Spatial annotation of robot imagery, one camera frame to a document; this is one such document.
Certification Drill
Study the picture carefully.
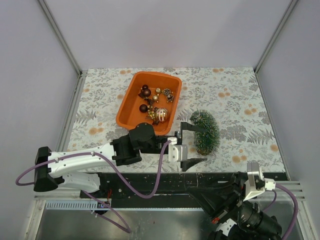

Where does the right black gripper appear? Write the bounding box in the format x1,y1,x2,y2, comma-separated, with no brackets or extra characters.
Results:
188,176,287,240

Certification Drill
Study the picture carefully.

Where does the small green christmas tree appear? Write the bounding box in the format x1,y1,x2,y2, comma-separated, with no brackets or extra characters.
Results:
190,110,220,156

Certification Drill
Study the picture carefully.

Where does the orange plastic bin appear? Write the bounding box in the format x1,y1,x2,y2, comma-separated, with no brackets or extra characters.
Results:
116,71,182,135

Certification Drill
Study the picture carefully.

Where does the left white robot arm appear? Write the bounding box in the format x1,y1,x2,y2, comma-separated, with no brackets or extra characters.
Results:
33,122,208,198

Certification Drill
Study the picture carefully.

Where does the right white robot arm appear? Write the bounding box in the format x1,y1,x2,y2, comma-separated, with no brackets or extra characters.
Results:
186,172,282,240

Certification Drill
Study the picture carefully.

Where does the large striped gold bauble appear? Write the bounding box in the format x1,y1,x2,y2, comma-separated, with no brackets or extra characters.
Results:
155,108,170,123

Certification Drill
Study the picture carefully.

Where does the dark brown bauble lower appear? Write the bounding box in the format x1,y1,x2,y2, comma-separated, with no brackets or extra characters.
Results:
139,104,148,113

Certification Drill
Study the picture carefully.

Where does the gold pine cone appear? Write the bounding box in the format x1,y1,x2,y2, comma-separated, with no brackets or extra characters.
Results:
162,88,175,103

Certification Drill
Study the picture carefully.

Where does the floral table mat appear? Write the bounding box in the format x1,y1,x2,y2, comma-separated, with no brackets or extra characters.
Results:
65,67,285,173

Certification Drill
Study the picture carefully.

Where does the small dark brown bauble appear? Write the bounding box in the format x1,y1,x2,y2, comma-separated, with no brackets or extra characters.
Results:
141,84,149,90

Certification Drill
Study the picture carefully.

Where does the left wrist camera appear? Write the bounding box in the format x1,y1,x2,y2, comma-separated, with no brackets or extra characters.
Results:
167,136,188,163

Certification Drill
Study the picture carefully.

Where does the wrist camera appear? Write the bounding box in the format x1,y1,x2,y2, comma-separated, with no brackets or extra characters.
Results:
243,162,276,202
167,136,188,163

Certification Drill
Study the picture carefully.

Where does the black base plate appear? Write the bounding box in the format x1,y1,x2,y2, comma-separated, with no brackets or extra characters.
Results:
79,171,287,210

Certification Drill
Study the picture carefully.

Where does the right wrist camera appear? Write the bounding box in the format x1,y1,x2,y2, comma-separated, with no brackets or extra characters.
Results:
243,162,276,202

